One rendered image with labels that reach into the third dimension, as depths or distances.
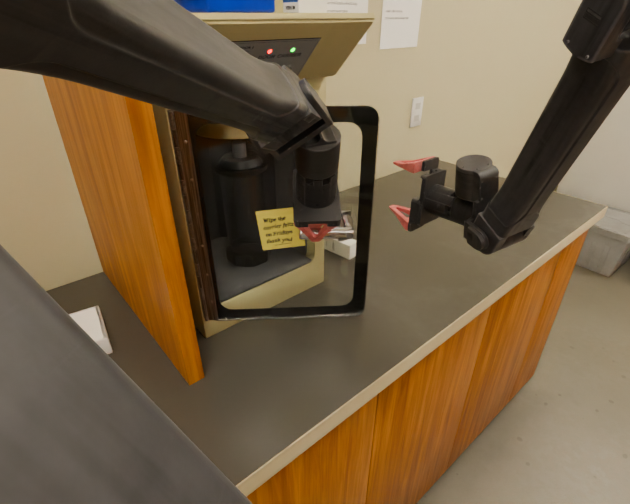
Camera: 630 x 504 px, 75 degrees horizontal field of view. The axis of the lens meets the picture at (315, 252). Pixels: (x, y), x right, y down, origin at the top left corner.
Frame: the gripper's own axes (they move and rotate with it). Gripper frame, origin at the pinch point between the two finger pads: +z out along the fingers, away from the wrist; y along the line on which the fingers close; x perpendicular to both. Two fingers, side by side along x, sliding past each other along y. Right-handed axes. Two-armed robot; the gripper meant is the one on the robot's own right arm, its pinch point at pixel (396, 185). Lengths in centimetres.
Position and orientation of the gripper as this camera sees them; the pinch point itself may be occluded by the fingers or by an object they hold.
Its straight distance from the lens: 87.5
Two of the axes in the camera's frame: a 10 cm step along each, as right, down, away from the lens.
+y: 0.0, -8.7, -5.0
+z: -6.5, -3.8, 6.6
